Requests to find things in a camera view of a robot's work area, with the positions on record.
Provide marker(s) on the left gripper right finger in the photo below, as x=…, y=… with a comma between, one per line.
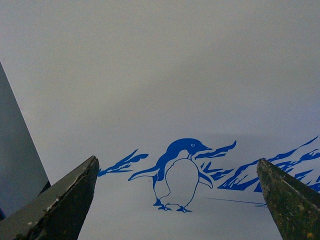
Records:
x=294, y=206

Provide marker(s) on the white chest freezer blue trim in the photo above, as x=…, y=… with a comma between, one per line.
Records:
x=112, y=77

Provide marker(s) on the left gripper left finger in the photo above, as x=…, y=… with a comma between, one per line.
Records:
x=59, y=212

